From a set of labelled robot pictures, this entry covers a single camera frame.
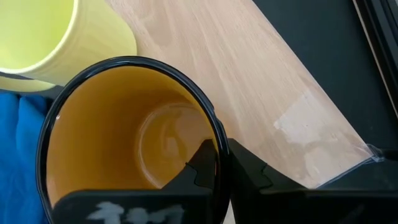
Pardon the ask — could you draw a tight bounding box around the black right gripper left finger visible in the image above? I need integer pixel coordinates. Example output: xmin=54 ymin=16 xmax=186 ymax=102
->
xmin=51 ymin=139 xmax=219 ymax=224

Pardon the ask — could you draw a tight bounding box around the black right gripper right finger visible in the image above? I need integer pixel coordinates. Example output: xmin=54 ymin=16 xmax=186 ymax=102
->
xmin=228 ymin=138 xmax=398 ymax=224

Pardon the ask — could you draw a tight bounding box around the mustard yellow ceramic mug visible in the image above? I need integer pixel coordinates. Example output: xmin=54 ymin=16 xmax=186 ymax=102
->
xmin=35 ymin=55 xmax=231 ymax=224

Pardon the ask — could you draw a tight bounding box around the pale yellow mug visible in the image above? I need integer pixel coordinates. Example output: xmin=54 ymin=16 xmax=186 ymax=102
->
xmin=0 ymin=0 xmax=137 ymax=93

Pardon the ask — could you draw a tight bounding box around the blue microfiber cloth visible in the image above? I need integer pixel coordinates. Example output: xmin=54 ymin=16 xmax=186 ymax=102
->
xmin=0 ymin=91 xmax=52 ymax=224

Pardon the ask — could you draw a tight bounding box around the black table frame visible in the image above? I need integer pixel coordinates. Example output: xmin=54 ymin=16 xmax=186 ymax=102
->
xmin=353 ymin=0 xmax=398 ymax=119

